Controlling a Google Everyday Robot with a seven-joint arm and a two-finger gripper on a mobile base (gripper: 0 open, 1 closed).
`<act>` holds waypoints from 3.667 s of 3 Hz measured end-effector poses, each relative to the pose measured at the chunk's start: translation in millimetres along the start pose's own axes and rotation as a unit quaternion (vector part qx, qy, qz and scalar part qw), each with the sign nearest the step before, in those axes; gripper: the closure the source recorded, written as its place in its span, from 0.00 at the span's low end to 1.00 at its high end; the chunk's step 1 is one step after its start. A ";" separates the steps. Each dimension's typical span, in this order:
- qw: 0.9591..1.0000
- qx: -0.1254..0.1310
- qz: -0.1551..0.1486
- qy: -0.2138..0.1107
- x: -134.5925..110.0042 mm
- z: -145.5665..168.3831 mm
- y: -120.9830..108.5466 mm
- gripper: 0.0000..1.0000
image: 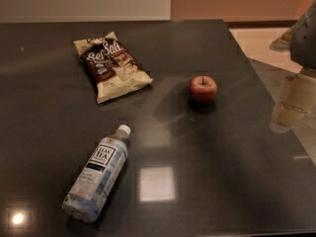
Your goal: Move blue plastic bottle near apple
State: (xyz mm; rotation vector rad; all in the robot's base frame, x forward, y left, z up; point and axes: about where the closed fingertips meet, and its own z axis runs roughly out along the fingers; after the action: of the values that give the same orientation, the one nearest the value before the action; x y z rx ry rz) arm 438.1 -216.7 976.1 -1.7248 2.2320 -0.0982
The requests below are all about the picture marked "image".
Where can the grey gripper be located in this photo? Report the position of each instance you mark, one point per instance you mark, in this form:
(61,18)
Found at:
(304,43)

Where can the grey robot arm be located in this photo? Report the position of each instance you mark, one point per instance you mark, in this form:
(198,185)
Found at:
(300,40)

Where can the red apple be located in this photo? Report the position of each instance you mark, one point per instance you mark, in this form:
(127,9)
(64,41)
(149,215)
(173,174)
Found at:
(202,90)

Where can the sea salt chips bag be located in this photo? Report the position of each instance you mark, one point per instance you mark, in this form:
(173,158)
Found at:
(112,66)

